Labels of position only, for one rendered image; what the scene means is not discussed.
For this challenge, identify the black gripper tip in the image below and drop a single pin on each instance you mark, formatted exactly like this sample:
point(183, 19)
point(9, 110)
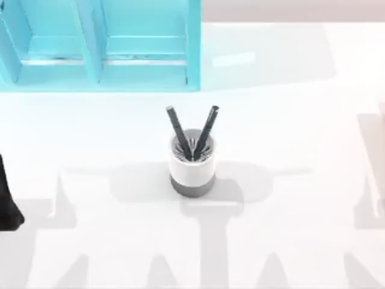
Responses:
point(7, 207)

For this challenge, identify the white and grey pen holder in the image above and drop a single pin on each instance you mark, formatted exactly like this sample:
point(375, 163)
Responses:
point(186, 177)

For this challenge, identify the light blue rack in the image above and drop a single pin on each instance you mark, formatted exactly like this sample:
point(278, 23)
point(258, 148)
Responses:
point(93, 45)

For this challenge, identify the dark grey pen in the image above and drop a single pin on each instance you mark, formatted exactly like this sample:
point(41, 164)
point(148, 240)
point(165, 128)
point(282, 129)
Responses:
point(179, 132)
point(206, 129)

